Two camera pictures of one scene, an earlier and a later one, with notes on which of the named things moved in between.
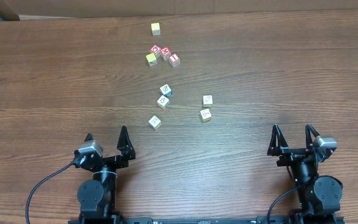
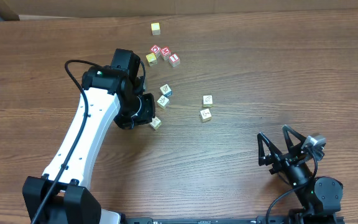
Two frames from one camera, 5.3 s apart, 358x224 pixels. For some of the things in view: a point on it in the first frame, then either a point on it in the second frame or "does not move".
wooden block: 206,115 does not move
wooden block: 207,101 does not move
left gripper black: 109,160 to 148,107
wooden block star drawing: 163,102 does not move
